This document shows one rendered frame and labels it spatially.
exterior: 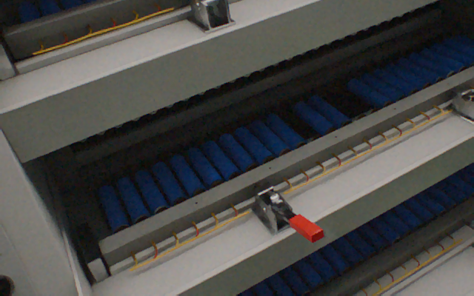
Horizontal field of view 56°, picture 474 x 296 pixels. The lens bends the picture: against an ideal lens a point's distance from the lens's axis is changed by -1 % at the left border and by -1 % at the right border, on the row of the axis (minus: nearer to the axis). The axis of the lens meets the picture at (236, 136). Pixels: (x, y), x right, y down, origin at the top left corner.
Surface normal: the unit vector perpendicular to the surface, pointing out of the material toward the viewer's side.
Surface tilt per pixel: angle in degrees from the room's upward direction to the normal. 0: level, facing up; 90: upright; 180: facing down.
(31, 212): 90
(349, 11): 112
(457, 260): 23
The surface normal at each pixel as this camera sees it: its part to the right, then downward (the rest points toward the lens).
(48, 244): 0.38, 0.15
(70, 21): 0.47, 0.49
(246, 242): -0.13, -0.78
